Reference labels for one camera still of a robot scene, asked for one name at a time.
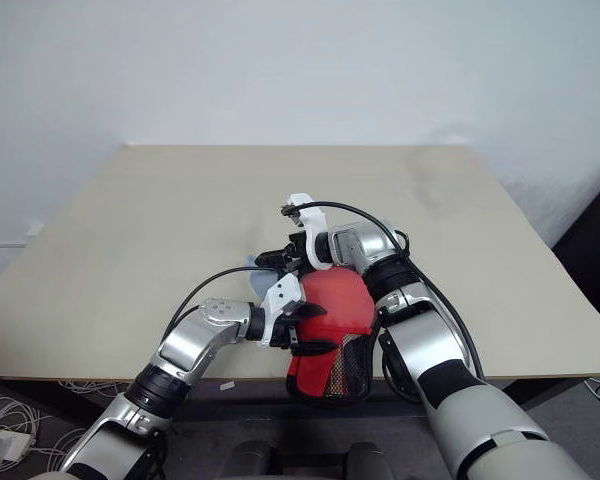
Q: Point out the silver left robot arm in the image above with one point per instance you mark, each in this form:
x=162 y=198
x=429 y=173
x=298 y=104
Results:
x=180 y=346

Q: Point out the dark rounded shape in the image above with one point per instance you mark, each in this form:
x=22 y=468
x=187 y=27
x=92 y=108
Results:
x=254 y=460
x=372 y=461

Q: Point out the small white tape piece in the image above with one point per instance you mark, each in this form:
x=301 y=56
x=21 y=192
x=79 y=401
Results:
x=227 y=385

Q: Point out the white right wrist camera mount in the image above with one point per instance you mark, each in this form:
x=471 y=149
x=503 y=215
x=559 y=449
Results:
x=310 y=235

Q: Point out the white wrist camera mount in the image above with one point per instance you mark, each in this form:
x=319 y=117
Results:
x=310 y=235
x=283 y=292

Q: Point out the white power adapter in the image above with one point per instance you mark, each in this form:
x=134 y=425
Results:
x=2 y=445

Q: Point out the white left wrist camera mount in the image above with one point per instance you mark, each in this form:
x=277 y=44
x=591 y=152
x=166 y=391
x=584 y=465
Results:
x=283 y=292

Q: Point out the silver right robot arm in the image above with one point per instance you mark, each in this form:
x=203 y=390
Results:
x=430 y=335

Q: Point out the red paddle case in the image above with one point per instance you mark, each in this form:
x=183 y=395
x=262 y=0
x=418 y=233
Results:
x=335 y=305

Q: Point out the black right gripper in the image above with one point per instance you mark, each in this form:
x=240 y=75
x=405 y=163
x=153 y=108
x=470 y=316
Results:
x=295 y=252

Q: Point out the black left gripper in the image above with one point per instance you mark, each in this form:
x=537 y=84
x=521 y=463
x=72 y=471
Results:
x=283 y=331

